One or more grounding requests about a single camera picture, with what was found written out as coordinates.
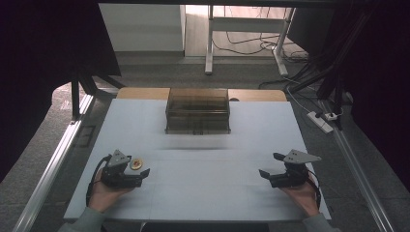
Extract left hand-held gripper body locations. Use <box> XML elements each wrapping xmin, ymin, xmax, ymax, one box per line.
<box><xmin>101</xmin><ymin>149</ymin><xmax>143</xmax><ymax>189</ymax></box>

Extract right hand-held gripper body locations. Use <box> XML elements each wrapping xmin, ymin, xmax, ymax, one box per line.
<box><xmin>270</xmin><ymin>148</ymin><xmax>323</xmax><ymax>189</ymax></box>

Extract round gold disc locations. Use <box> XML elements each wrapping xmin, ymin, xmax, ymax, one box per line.
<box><xmin>130</xmin><ymin>157</ymin><xmax>144</xmax><ymax>171</ymax></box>

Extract person's left hand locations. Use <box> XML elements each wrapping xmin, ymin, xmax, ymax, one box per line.
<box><xmin>88</xmin><ymin>168</ymin><xmax>133</xmax><ymax>214</ymax></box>

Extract person's right hand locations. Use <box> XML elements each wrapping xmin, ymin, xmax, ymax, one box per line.
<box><xmin>279</xmin><ymin>179</ymin><xmax>321</xmax><ymax>218</ymax></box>

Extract floor socket cover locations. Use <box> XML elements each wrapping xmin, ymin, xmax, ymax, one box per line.
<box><xmin>76</xmin><ymin>125</ymin><xmax>97</xmax><ymax>149</ymax></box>

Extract white power strip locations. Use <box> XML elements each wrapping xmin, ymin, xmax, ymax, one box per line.
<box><xmin>306</xmin><ymin>110</ymin><xmax>335</xmax><ymax>134</ymax></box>

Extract pale blue table mat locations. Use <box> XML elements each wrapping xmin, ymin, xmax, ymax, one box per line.
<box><xmin>63</xmin><ymin>98</ymin><xmax>333</xmax><ymax>223</ymax></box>

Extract black metal stand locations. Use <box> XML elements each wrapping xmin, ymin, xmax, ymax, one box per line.
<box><xmin>283</xmin><ymin>6</ymin><xmax>375</xmax><ymax>131</ymax></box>
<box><xmin>70</xmin><ymin>71</ymin><xmax>128</xmax><ymax>122</ymax></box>

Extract dark transparent drawer box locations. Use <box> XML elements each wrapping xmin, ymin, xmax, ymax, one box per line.
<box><xmin>164</xmin><ymin>87</ymin><xmax>232</xmax><ymax>135</ymax></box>

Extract dark curtain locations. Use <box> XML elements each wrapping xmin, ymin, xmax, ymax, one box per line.
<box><xmin>0</xmin><ymin>0</ymin><xmax>123</xmax><ymax>185</ymax></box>
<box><xmin>286</xmin><ymin>0</ymin><xmax>410</xmax><ymax>194</ymax></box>

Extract white cabinet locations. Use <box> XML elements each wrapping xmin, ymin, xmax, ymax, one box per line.
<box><xmin>98</xmin><ymin>3</ymin><xmax>188</xmax><ymax>53</ymax></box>

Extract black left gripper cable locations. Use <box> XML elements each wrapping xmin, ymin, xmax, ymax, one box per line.
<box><xmin>85</xmin><ymin>154</ymin><xmax>113</xmax><ymax>208</ymax></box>

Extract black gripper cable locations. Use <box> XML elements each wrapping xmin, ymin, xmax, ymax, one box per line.
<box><xmin>85</xmin><ymin>154</ymin><xmax>113</xmax><ymax>208</ymax></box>
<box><xmin>307</xmin><ymin>173</ymin><xmax>323</xmax><ymax>211</ymax></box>

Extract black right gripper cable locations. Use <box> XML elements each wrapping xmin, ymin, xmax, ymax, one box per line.
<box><xmin>307</xmin><ymin>173</ymin><xmax>323</xmax><ymax>211</ymax></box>

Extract white cable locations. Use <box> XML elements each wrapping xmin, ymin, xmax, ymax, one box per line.
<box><xmin>284</xmin><ymin>76</ymin><xmax>323</xmax><ymax>114</ymax></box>

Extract aluminium floor rail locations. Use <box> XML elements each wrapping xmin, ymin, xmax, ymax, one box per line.
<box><xmin>12</xmin><ymin>94</ymin><xmax>95</xmax><ymax>232</ymax></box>
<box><xmin>321</xmin><ymin>99</ymin><xmax>396</xmax><ymax>232</ymax></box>

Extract black floor cables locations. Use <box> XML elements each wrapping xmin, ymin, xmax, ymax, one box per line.
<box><xmin>211</xmin><ymin>5</ymin><xmax>310</xmax><ymax>64</ymax></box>

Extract white desk frame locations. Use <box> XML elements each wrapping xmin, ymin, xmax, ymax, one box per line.
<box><xmin>204</xmin><ymin>4</ymin><xmax>297</xmax><ymax>77</ymax></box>

